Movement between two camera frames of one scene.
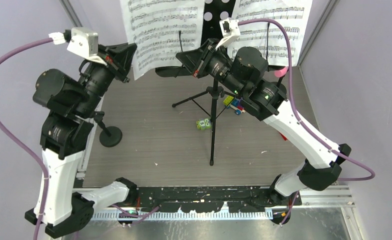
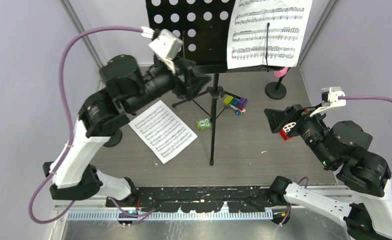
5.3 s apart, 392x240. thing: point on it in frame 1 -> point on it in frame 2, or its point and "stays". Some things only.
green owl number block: [203, 124] stays
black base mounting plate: [208, 199] stays
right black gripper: [196, 61] -> [296, 112]
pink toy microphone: [281, 72] stays
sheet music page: [270, 38] stays
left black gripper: [121, 56] -> [191, 82]
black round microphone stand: [279, 86] stays
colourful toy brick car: [235, 104] stays
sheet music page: [161, 29] -> [164, 132]
